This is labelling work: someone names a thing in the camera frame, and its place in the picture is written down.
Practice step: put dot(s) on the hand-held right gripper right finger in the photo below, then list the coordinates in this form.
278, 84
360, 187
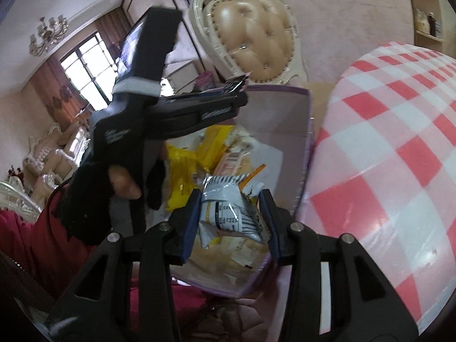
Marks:
270, 224

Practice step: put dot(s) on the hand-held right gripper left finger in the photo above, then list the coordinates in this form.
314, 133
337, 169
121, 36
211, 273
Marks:
190, 224

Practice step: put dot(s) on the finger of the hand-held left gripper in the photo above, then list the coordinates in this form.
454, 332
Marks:
210, 115
210, 98

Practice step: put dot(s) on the small dark foil candy packet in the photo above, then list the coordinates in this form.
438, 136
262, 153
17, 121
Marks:
235, 83

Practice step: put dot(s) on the silver striped snack packet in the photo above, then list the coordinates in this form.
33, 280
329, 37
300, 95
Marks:
228, 213

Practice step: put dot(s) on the yellow long bread packet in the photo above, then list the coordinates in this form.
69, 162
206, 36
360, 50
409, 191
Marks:
181, 174

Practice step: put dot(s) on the purple and white cardboard box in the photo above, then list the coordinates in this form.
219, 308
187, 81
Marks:
278, 124

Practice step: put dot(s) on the person's left forearm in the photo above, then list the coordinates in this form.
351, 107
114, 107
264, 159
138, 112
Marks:
32, 253

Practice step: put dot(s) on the person's left hand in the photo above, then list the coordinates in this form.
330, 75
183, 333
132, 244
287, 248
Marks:
123, 183

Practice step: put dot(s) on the pale yellow snack packet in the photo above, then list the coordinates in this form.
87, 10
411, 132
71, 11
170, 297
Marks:
217, 139

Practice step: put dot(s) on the pink label snack packet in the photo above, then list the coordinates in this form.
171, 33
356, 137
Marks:
231, 160

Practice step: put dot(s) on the orange and white snack packet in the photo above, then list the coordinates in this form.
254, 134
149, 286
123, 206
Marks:
257, 176

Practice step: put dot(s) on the clear sliced bread packet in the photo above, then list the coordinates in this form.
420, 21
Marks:
228, 262

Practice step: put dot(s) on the window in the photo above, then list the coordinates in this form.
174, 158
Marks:
89, 71

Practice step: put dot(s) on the cream tufted ornate chair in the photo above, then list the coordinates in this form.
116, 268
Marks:
249, 35

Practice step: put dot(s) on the brown curtain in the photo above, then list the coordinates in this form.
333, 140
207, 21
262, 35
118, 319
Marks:
50, 89

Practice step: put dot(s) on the cream ornate sofa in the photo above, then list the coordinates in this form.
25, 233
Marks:
53, 160

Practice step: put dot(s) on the television screen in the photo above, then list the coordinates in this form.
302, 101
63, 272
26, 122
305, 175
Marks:
130, 42

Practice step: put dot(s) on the red garment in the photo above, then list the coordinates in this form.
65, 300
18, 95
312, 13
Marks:
160, 310

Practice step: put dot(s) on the brass chandelier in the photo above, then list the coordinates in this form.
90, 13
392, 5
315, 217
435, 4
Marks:
48, 35

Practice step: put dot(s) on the pink checked tablecloth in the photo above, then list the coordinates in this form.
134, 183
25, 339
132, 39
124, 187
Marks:
392, 149

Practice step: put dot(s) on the wooden corner shelf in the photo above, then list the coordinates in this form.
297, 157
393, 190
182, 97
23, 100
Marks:
418, 41

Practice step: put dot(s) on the beige bag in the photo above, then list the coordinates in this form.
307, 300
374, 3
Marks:
421, 21

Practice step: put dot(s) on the dark brown bottle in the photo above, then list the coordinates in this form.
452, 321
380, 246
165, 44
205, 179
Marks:
432, 25

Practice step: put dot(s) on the pale blue bottle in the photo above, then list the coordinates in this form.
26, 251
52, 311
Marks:
440, 28

